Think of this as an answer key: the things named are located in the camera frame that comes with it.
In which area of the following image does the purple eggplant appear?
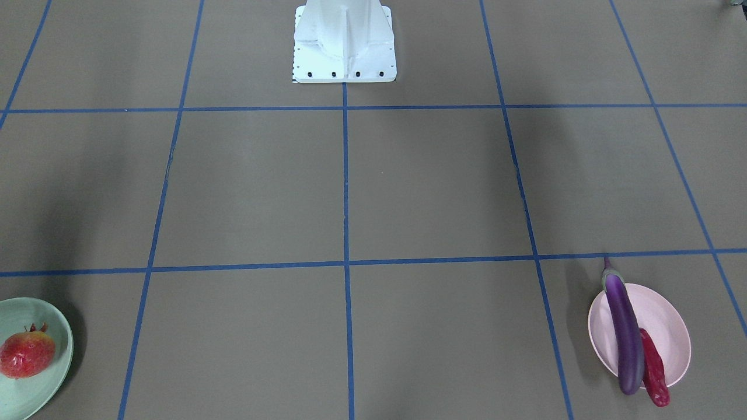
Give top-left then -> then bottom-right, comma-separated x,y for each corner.
601,256 -> 645,396

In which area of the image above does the red chili pepper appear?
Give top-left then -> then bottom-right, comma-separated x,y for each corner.
638,328 -> 671,408

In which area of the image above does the red pomegranate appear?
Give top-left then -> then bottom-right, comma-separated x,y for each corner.
1,323 -> 57,379

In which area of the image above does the brown paper table cover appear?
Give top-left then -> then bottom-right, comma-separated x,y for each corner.
2,1 -> 745,419

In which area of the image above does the pink plate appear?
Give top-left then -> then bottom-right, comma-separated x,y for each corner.
587,283 -> 692,387

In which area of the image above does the light green plate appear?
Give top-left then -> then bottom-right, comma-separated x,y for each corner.
1,297 -> 73,419

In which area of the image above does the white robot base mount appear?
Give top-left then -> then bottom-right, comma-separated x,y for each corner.
292,1 -> 397,83

